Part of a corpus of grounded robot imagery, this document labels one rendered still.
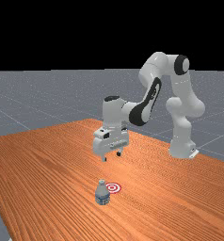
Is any clear plastic bottle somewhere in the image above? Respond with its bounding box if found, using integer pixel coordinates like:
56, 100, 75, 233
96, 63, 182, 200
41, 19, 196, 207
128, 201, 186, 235
94, 179, 111, 207

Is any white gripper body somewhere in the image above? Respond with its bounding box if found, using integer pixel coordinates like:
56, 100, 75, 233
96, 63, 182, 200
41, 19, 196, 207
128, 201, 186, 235
92, 125, 130, 157

